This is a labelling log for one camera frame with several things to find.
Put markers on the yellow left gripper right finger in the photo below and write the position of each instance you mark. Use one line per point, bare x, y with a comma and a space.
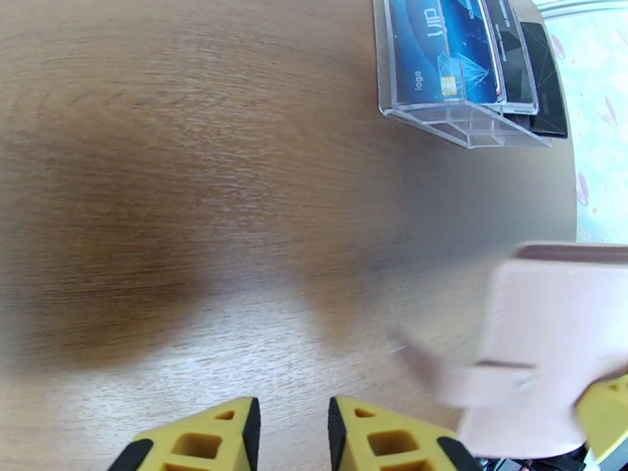
387, 445

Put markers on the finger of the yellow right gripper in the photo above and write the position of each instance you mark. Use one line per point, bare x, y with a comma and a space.
608, 420

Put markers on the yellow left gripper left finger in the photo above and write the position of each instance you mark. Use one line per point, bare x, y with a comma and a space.
206, 445

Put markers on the light blue card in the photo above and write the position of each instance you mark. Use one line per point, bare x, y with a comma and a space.
539, 312

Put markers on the black credit card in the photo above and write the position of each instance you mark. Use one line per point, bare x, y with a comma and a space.
515, 67
549, 92

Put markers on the blue VIP credit card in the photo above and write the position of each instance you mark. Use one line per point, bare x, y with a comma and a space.
431, 52

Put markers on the aluminium frame post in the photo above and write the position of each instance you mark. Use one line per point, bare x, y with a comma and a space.
579, 3

